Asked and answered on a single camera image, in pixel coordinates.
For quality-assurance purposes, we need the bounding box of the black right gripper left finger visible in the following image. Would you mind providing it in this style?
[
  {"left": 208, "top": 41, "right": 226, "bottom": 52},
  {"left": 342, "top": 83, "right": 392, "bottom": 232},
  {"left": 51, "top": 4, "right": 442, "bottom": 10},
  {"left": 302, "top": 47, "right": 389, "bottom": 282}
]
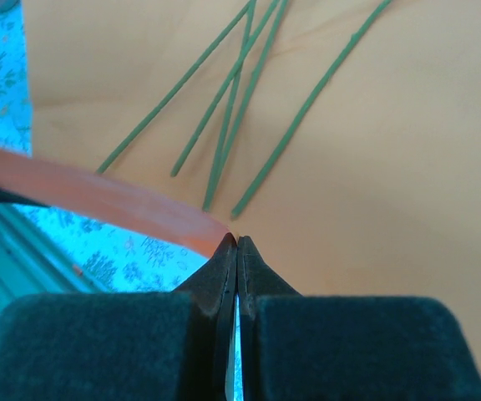
[{"left": 0, "top": 233, "right": 238, "bottom": 401}]

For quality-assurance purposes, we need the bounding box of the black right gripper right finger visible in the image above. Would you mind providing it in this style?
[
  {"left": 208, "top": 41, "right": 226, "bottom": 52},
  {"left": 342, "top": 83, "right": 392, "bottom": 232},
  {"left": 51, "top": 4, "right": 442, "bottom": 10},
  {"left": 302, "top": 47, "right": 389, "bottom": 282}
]
[{"left": 238, "top": 236, "right": 481, "bottom": 401}]

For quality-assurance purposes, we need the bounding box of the pale teal artificial flower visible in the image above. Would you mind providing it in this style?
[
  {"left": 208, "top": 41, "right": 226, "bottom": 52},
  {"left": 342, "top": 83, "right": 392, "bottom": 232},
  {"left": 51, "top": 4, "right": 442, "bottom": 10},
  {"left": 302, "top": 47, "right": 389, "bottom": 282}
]
[{"left": 230, "top": 0, "right": 394, "bottom": 219}]

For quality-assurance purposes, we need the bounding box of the orange wrapping paper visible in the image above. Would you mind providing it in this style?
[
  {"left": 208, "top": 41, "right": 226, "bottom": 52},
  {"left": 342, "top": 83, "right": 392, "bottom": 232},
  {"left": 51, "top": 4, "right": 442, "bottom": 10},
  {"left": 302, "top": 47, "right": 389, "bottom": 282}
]
[{"left": 0, "top": 0, "right": 481, "bottom": 388}]

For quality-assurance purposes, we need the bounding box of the wide aluminium frame rail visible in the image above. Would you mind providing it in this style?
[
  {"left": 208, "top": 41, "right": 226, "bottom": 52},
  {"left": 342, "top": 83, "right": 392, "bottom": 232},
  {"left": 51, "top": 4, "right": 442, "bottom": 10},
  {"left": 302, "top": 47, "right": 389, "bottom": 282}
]
[{"left": 0, "top": 204, "right": 112, "bottom": 352}]

